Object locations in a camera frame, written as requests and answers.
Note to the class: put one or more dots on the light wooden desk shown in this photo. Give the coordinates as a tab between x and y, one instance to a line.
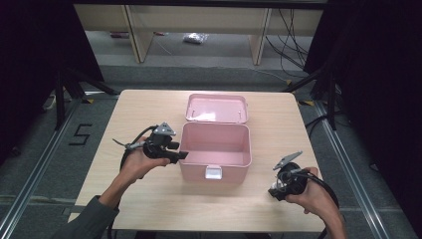
199	18

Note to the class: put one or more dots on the white power strip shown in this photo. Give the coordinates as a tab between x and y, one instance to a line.
49	103

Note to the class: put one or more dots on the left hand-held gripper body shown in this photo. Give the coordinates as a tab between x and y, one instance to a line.
157	146

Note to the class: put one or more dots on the clear plastic bag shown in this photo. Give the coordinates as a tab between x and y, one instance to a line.
195	38

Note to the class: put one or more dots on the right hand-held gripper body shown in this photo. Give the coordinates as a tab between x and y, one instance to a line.
295	182

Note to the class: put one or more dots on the black curtain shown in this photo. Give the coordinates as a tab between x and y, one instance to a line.
30	66
381	83

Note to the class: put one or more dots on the person's right hand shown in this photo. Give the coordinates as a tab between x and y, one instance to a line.
318	199

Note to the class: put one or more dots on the metal floor rail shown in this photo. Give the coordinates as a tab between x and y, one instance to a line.
351	172
36	172

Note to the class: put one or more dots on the black metal stand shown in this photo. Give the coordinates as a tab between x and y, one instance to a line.
331	99
59	99

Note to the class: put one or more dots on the person's left hand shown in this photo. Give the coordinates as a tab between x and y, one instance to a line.
139	164

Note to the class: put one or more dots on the pink plastic storage box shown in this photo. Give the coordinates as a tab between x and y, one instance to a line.
215	142

